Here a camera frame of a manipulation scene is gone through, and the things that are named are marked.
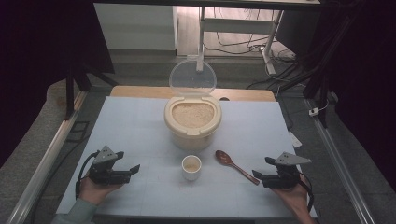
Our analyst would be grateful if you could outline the black floor cables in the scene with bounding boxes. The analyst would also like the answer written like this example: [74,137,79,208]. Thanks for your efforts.
[203,7,297,64]

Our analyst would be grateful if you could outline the black metal stand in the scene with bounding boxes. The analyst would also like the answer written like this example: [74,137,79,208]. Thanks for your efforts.
[274,12,339,129]
[64,61,120,121]

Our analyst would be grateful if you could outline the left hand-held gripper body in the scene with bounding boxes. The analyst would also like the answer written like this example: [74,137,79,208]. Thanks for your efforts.
[88,145,132,187]

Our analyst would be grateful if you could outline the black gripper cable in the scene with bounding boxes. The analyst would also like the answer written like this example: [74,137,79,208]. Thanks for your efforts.
[298,172,316,214]
[75,150,101,201]

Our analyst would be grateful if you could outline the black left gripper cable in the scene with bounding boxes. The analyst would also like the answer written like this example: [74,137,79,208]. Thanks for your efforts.
[75,150,101,201]

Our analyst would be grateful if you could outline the cream rice container with lid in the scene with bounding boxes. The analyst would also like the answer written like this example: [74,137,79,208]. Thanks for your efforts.
[163,54,223,152]

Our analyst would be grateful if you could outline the wooden table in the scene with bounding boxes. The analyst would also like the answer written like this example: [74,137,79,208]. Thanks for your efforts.
[109,85,277,103]

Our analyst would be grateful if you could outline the aluminium rail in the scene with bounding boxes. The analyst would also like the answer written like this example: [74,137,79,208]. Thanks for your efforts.
[304,98,378,224]
[5,89,90,224]

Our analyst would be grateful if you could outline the black curtain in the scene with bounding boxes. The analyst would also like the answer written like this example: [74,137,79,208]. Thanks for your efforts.
[275,0,396,192]
[0,0,116,167]

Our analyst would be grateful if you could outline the person's right hand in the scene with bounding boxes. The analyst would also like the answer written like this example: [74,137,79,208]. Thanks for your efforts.
[270,175,310,217]

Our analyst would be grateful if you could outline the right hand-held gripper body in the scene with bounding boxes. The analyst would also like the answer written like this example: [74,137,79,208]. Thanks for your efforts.
[262,151,313,189]

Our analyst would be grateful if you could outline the rice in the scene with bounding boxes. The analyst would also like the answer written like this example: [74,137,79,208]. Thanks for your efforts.
[171,102,216,130]

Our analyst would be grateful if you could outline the white desk frame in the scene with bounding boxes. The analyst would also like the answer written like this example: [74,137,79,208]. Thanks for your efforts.
[196,5,287,76]

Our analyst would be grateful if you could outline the white paper tag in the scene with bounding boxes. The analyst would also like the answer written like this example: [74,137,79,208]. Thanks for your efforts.
[287,130,304,149]

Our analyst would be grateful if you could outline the white cabinet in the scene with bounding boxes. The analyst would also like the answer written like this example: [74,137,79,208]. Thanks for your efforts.
[93,3,178,52]

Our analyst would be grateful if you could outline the white cup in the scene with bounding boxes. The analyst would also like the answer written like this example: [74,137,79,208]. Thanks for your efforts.
[181,154,203,182]

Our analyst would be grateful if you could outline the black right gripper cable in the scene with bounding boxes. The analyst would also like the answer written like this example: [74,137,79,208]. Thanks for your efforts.
[298,172,316,214]

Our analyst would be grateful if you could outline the brown wooden spoon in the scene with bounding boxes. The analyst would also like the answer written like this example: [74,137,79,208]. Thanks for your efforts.
[215,149,262,187]

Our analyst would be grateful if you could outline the person's left hand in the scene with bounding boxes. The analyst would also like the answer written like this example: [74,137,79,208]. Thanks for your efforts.
[78,176,123,206]

